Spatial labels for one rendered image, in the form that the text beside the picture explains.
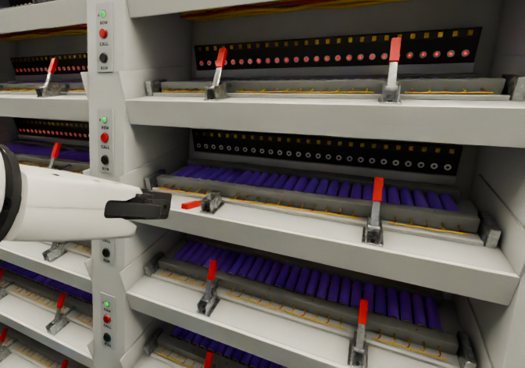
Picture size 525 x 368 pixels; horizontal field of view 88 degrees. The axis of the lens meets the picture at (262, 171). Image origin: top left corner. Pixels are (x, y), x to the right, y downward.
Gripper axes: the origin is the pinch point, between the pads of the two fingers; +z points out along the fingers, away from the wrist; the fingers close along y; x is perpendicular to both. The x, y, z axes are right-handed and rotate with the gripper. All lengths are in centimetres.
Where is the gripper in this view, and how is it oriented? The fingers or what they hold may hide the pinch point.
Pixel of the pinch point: (144, 203)
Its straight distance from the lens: 35.8
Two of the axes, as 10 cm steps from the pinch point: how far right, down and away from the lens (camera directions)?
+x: 1.5, -9.8, 0.9
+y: 9.3, 1.1, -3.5
